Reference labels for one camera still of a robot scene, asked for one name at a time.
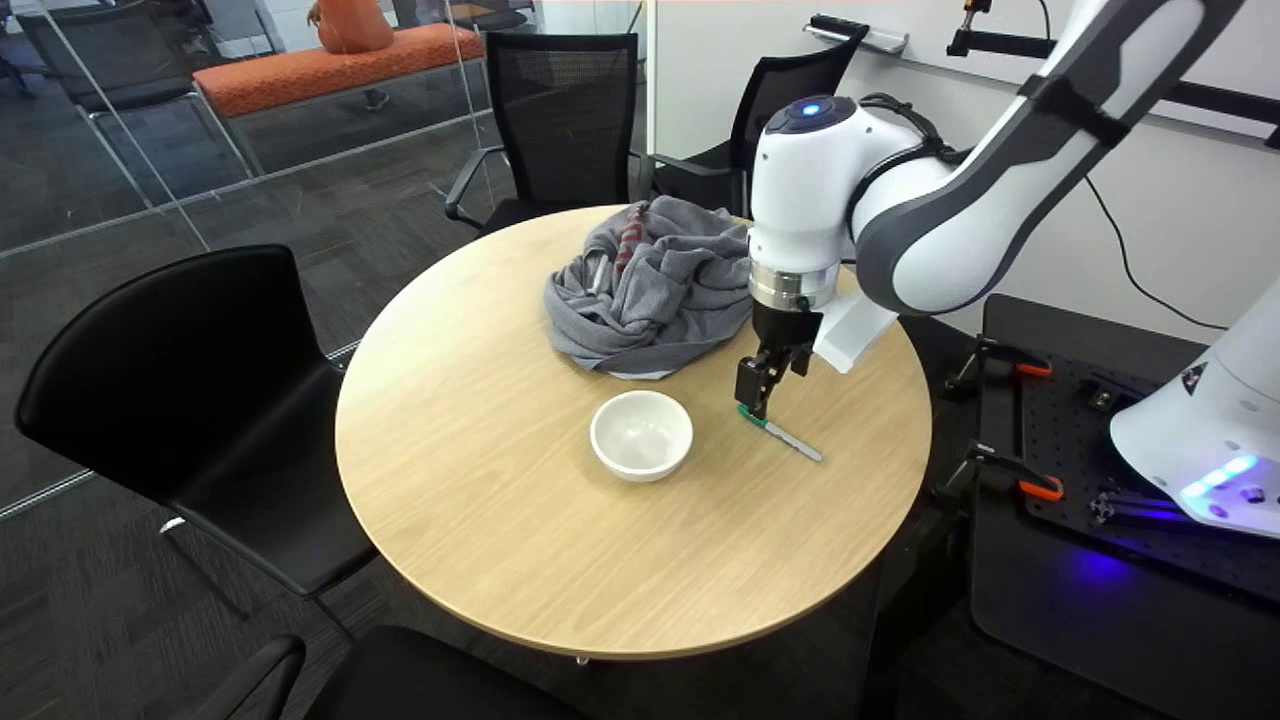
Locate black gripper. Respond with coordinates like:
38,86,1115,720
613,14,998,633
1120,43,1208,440
732,300,822,426

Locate green capped marker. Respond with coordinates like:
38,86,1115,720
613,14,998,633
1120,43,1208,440
734,399,832,468

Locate white bowl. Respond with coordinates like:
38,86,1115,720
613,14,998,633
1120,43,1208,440
584,386,700,489

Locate grey sweater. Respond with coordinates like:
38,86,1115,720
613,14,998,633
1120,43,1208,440
540,190,759,379

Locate black office chair with armrests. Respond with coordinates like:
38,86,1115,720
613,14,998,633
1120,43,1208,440
439,27,643,236

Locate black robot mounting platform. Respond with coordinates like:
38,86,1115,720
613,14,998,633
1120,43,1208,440
966,290,1280,720

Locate orange bench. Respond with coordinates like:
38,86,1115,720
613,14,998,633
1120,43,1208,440
191,20,490,123

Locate orange cushion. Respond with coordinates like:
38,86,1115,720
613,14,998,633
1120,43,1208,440
306,0,398,54

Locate black padded office chair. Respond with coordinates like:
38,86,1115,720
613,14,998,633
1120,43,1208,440
10,240,383,604

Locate black mesh office chair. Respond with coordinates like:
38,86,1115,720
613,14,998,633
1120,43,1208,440
10,0,263,185

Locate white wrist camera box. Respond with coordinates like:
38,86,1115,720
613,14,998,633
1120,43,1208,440
813,290,900,379

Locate orange handled black clamp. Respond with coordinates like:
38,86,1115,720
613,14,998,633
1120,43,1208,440
966,440,1073,509
946,334,1061,399

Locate black cable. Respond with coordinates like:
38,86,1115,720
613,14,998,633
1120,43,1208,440
1075,170,1237,334

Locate black wall rail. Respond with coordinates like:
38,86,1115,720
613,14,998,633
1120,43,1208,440
943,0,1280,151

